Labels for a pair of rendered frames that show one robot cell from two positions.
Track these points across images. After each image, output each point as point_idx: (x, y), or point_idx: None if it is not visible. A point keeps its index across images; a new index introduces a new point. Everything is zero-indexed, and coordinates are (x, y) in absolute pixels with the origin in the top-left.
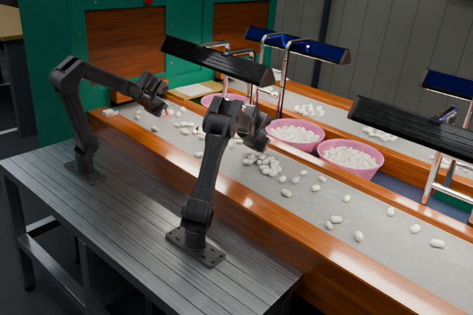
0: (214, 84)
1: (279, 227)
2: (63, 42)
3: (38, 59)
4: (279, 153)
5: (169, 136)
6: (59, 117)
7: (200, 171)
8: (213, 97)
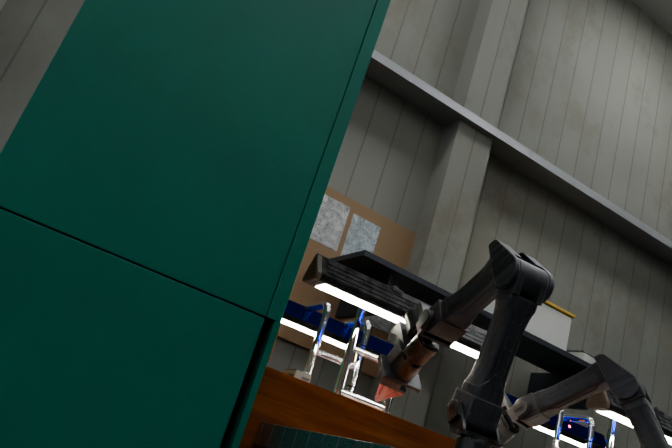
0: None
1: None
2: (281, 196)
3: (95, 195)
4: None
5: None
6: (127, 374)
7: (667, 446)
8: (605, 355)
